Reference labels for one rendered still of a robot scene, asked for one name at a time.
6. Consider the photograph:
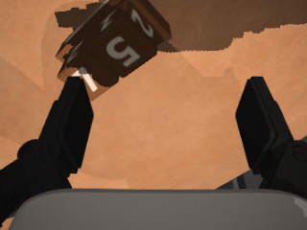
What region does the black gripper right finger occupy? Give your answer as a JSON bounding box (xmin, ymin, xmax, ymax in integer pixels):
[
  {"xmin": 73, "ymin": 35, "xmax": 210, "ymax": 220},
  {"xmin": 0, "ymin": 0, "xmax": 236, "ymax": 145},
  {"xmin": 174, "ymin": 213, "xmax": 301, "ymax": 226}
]
[{"xmin": 235, "ymin": 77, "xmax": 307, "ymax": 199}]

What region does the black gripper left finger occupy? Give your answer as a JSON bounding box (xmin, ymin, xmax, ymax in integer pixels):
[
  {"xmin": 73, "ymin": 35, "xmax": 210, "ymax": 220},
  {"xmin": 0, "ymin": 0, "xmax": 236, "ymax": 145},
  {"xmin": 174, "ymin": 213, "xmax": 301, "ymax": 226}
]
[{"xmin": 0, "ymin": 76, "xmax": 94, "ymax": 228}]

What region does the brown wooden tray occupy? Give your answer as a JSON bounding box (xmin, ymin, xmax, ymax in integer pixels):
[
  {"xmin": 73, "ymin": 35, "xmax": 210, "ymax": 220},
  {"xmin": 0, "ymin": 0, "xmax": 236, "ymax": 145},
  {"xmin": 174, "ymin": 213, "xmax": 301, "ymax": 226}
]
[{"xmin": 55, "ymin": 0, "xmax": 171, "ymax": 63}]

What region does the brown number cube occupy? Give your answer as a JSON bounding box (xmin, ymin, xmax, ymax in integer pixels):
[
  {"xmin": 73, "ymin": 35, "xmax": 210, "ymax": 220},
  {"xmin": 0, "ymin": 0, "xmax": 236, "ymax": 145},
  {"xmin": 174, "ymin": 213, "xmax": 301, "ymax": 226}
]
[
  {"xmin": 57, "ymin": 31, "xmax": 120, "ymax": 101},
  {"xmin": 87, "ymin": 0, "xmax": 157, "ymax": 78}
]

